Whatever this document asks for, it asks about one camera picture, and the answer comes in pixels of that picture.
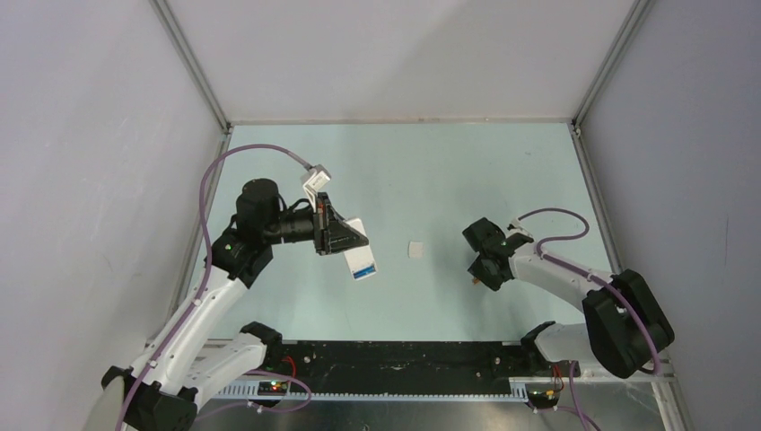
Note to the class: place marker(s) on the white remote control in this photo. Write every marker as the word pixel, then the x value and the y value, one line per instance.
pixel 361 257

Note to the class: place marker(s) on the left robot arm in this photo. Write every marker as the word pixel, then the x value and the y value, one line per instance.
pixel 167 385

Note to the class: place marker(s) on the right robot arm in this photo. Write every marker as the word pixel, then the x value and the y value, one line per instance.
pixel 624 327

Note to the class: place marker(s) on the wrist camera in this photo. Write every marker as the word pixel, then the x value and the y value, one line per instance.
pixel 313 181
pixel 515 227

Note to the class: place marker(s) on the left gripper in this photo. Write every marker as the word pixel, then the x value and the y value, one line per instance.
pixel 332 233

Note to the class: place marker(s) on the white battery cover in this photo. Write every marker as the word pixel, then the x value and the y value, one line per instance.
pixel 415 250

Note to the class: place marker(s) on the controller board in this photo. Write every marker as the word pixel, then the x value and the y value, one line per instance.
pixel 547 396
pixel 272 388

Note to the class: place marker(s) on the left controller board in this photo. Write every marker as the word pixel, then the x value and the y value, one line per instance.
pixel 272 388

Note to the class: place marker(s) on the blue battery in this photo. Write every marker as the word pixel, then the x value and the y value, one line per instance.
pixel 364 272

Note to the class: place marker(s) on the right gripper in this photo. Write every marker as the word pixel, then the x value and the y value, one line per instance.
pixel 493 282

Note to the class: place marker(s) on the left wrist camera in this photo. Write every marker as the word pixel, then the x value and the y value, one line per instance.
pixel 313 181

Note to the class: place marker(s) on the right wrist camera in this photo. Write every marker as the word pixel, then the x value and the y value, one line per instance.
pixel 515 227

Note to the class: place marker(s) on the right controller board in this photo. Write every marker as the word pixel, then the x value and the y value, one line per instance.
pixel 547 396

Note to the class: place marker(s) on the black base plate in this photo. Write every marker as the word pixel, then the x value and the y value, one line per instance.
pixel 406 368

